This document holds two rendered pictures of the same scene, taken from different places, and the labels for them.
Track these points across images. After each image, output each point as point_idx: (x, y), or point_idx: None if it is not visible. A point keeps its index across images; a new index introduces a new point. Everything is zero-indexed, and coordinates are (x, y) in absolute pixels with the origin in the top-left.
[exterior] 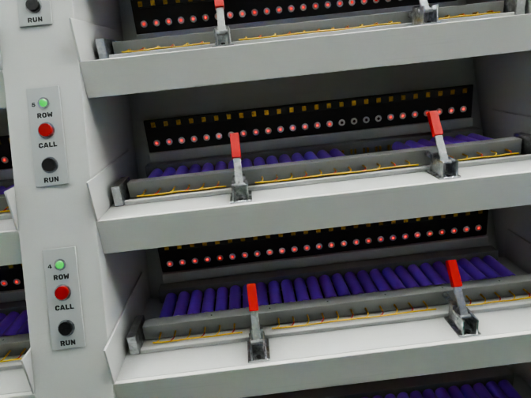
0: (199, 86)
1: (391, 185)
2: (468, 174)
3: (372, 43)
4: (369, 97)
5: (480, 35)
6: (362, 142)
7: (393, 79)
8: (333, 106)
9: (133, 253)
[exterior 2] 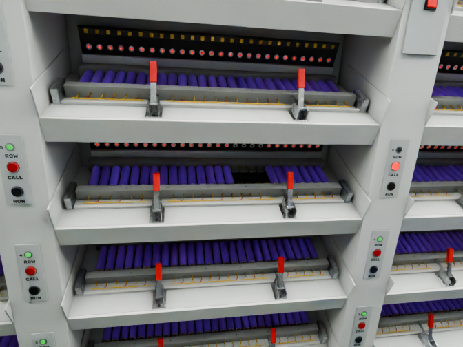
0: (133, 142)
1: (254, 219)
2: (302, 215)
3: (260, 129)
4: None
5: (331, 133)
6: (246, 162)
7: None
8: None
9: None
